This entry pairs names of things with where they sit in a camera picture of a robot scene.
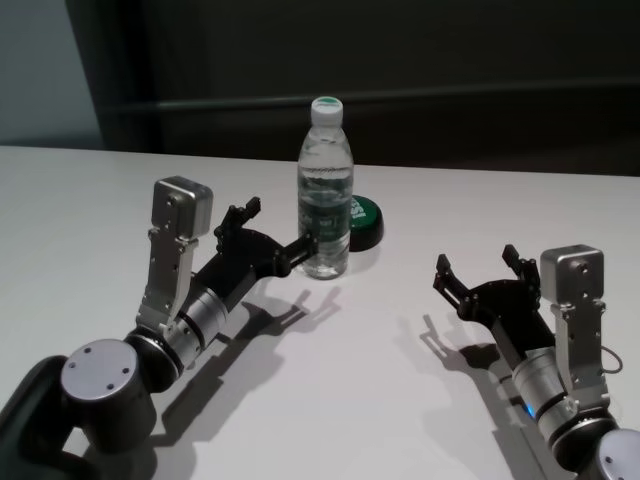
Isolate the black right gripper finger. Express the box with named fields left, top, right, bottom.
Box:
left=502, top=244, right=541, bottom=301
left=432, top=253, right=474, bottom=314

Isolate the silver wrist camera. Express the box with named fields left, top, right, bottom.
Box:
left=539, top=244, right=612, bottom=401
left=137, top=175, right=214, bottom=341

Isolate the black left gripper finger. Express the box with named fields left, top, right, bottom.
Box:
left=214, top=197, right=263, bottom=251
left=277, top=232, right=320, bottom=276

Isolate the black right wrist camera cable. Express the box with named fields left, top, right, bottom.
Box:
left=599, top=347, right=625, bottom=376

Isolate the green YES button black base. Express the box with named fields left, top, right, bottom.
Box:
left=348, top=195, right=386, bottom=253

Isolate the grey horizontal wall rail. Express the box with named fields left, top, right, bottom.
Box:
left=104, top=93, right=640, bottom=115

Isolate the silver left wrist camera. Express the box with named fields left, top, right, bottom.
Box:
left=137, top=175, right=214, bottom=341

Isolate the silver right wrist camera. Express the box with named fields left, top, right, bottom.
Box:
left=539, top=244, right=612, bottom=401

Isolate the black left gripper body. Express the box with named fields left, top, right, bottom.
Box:
left=192, top=227, right=291, bottom=311

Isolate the clear water bottle green label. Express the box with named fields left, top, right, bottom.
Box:
left=297, top=97, right=355, bottom=280

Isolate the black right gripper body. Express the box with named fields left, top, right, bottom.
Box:
left=459, top=278, right=556, bottom=359

